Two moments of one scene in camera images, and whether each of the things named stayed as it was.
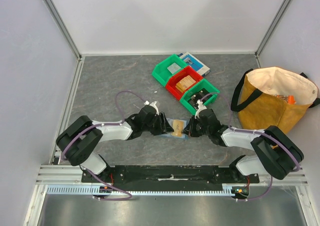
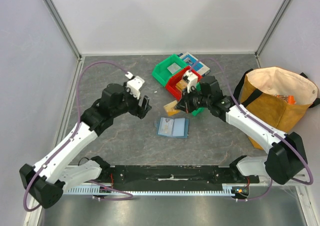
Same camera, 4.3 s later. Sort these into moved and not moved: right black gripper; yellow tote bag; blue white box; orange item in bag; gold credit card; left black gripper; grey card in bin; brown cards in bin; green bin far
Moved: right black gripper; gold credit card; left black gripper
Not moved: yellow tote bag; brown cards in bin; blue white box; orange item in bag; green bin far; grey card in bin
